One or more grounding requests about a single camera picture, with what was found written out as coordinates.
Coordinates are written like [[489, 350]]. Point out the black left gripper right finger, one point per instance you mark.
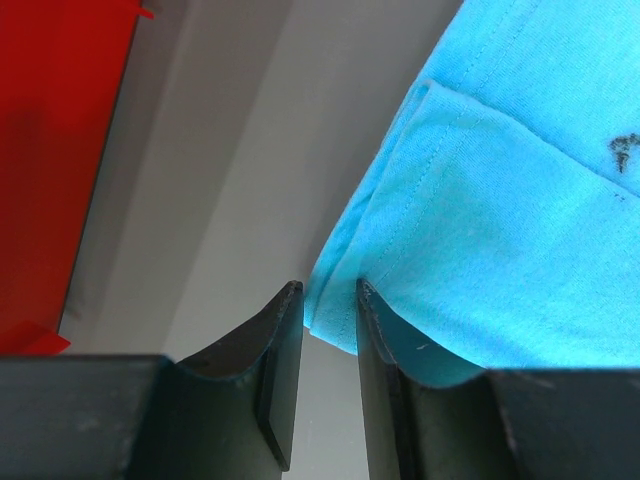
[[430, 414]]

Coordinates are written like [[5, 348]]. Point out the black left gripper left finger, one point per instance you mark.
[[225, 412]]

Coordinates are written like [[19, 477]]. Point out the light blue t shirt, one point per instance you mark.
[[500, 216]]

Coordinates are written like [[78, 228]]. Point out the red plastic bin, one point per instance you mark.
[[62, 63]]

